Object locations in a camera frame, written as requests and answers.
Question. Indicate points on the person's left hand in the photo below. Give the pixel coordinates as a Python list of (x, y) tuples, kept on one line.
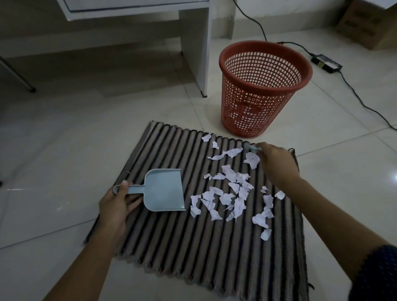
[(113, 207)]

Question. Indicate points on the person's right hand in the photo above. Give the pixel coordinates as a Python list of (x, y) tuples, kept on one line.
[(279, 164)]

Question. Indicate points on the person's right fingers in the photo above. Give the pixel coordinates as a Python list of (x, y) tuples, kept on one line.
[(263, 148)]

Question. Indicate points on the person's left thumb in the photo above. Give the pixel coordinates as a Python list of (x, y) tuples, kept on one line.
[(125, 187)]

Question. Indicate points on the small light blue brush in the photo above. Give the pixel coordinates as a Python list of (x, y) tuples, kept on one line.
[(255, 148)]

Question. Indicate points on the light blue plastic dustpan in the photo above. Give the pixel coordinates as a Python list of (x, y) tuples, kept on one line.
[(162, 192)]

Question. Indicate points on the person's right forearm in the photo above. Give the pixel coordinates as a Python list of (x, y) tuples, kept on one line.
[(325, 217)]

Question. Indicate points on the person's left forearm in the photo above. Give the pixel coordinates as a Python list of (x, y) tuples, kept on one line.
[(83, 266)]

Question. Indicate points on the pile of torn paper pieces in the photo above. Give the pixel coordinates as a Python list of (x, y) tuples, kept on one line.
[(235, 192)]

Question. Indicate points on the red plastic mesh wastebasket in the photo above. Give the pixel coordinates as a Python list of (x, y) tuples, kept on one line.
[(260, 90)]

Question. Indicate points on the striped woven floor mat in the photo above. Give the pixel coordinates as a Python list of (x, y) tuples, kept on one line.
[(198, 242)]

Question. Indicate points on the black power adapter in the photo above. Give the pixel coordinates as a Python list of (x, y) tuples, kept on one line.
[(327, 63)]

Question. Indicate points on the white desk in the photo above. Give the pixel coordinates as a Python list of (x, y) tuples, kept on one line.
[(192, 40)]

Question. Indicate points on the dark metal chair leg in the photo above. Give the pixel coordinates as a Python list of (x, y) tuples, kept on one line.
[(18, 77)]

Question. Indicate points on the brown cardboard box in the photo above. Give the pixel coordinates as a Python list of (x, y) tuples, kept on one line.
[(369, 24)]

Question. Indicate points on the dark blue dotted sleeve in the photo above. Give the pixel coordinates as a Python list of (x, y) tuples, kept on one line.
[(377, 276)]

